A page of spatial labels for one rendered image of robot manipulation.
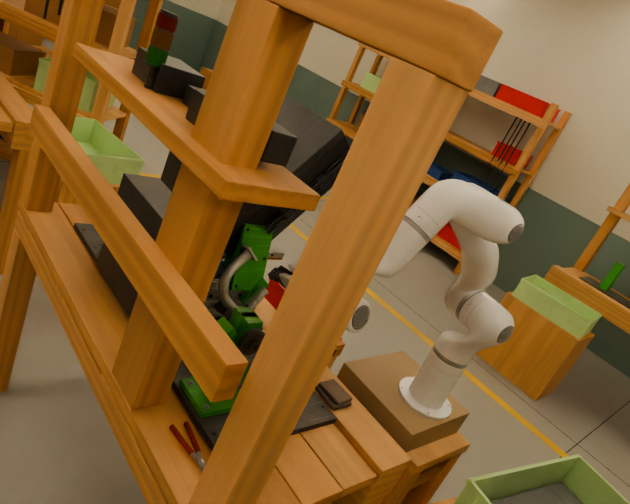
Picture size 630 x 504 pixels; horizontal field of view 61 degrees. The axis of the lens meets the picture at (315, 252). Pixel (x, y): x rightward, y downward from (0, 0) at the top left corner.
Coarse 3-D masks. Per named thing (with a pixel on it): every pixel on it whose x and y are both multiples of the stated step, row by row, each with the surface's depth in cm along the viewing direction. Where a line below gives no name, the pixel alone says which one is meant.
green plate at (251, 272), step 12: (252, 228) 159; (264, 228) 162; (240, 240) 158; (252, 240) 160; (264, 240) 163; (240, 252) 158; (264, 252) 165; (228, 264) 164; (252, 264) 163; (264, 264) 166; (240, 276) 161; (252, 276) 164; (240, 288) 162
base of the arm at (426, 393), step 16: (432, 352) 169; (432, 368) 168; (448, 368) 165; (464, 368) 167; (400, 384) 177; (416, 384) 173; (432, 384) 168; (448, 384) 168; (416, 400) 172; (432, 400) 170; (448, 400) 180; (432, 416) 168; (448, 416) 172
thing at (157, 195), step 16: (128, 176) 161; (144, 176) 166; (128, 192) 159; (144, 192) 155; (160, 192) 160; (144, 208) 152; (160, 208) 150; (144, 224) 151; (160, 224) 145; (112, 256) 165; (112, 272) 165; (112, 288) 165; (128, 288) 157; (128, 304) 157
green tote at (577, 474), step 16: (544, 464) 168; (560, 464) 175; (576, 464) 182; (480, 480) 148; (496, 480) 154; (512, 480) 161; (528, 480) 168; (544, 480) 176; (560, 480) 185; (576, 480) 181; (592, 480) 177; (464, 496) 146; (480, 496) 142; (496, 496) 161; (576, 496) 180; (592, 496) 176; (608, 496) 173
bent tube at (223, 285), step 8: (248, 248) 155; (240, 256) 156; (248, 256) 156; (232, 264) 154; (240, 264) 155; (224, 272) 154; (232, 272) 154; (224, 280) 154; (224, 288) 154; (224, 296) 155; (224, 304) 156; (232, 304) 158; (232, 312) 159
